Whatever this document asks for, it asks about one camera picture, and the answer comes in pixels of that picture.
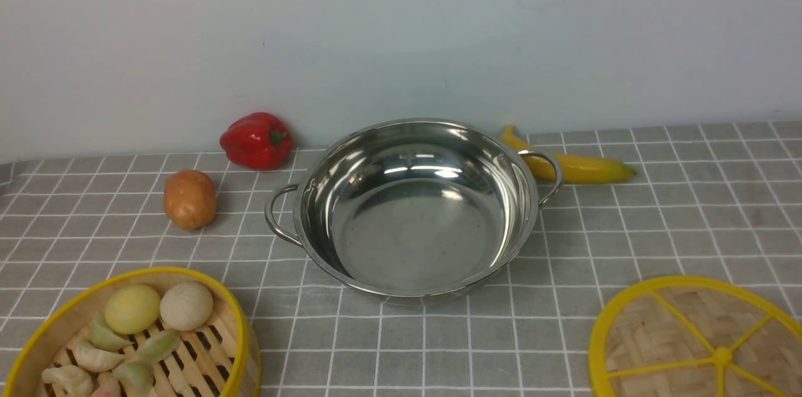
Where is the yellow-rimmed bamboo steamer basket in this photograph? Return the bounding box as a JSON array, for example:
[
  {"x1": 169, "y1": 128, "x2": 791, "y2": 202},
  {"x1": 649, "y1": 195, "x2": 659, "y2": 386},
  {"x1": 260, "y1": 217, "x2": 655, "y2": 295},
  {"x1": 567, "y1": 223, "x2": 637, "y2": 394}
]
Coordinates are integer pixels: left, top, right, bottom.
[{"x1": 4, "y1": 267, "x2": 263, "y2": 396}]

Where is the yellow-rimmed woven bamboo lid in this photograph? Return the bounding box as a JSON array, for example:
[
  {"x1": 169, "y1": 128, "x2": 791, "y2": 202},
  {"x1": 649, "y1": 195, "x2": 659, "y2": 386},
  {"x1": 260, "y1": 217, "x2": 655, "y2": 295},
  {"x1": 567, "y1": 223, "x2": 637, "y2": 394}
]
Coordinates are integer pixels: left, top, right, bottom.
[{"x1": 588, "y1": 276, "x2": 801, "y2": 396}]

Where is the red bell pepper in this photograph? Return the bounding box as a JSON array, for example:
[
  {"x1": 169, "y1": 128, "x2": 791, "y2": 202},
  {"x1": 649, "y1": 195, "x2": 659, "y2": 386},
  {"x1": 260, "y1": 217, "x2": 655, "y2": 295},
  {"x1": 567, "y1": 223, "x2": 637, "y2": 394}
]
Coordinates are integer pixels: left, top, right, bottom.
[{"x1": 219, "y1": 112, "x2": 293, "y2": 171}]

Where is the brown potato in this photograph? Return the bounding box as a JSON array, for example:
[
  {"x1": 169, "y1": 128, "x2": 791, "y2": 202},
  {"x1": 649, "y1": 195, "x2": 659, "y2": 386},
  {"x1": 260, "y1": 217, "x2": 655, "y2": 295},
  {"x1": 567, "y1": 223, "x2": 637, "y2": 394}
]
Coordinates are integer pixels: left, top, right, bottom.
[{"x1": 163, "y1": 169, "x2": 217, "y2": 232}]

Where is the white round bun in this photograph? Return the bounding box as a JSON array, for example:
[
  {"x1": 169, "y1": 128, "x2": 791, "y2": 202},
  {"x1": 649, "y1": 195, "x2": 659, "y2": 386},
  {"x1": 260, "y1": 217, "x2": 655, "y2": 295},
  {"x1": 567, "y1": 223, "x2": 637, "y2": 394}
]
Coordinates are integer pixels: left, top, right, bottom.
[{"x1": 160, "y1": 282, "x2": 213, "y2": 332}]

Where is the pale green dumpling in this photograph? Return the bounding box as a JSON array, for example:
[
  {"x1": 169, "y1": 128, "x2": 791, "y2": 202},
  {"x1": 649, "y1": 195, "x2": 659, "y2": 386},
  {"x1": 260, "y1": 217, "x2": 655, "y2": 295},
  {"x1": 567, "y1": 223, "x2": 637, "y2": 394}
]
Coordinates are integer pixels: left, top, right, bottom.
[
  {"x1": 112, "y1": 361, "x2": 155, "y2": 396},
  {"x1": 135, "y1": 329, "x2": 182, "y2": 364},
  {"x1": 88, "y1": 314, "x2": 132, "y2": 353}
]

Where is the yellow round bun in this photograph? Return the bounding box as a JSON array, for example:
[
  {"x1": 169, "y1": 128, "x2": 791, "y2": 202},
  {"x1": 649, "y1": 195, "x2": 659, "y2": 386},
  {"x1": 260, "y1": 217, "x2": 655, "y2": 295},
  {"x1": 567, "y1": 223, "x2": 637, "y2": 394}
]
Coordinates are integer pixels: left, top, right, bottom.
[{"x1": 104, "y1": 284, "x2": 161, "y2": 335}]

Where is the grey white-checked tablecloth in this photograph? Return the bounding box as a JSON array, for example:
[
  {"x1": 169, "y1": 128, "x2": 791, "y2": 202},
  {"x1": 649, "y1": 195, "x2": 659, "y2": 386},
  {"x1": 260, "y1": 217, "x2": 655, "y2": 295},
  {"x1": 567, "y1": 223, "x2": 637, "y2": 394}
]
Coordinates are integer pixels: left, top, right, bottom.
[{"x1": 1, "y1": 122, "x2": 801, "y2": 396}]

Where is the white dumpling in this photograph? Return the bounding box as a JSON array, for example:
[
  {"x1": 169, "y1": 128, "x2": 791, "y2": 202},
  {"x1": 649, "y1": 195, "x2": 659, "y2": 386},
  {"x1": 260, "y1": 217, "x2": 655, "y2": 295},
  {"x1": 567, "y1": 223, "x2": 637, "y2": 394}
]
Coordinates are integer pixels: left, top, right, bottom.
[
  {"x1": 73, "y1": 338, "x2": 125, "y2": 373},
  {"x1": 41, "y1": 364, "x2": 95, "y2": 396}
]

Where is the pink dumpling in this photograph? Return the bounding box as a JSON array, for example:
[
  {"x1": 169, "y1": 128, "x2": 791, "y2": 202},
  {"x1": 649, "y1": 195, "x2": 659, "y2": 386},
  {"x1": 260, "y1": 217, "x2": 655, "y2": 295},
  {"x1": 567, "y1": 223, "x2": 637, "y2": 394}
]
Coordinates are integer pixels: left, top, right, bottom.
[{"x1": 90, "y1": 372, "x2": 122, "y2": 397}]

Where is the stainless steel two-handled pot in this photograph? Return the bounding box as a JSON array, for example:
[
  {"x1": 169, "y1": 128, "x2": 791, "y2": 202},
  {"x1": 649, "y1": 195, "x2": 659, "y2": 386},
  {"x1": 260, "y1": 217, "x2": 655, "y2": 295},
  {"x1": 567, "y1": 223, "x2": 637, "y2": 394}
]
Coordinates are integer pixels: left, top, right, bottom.
[{"x1": 264, "y1": 118, "x2": 565, "y2": 306}]

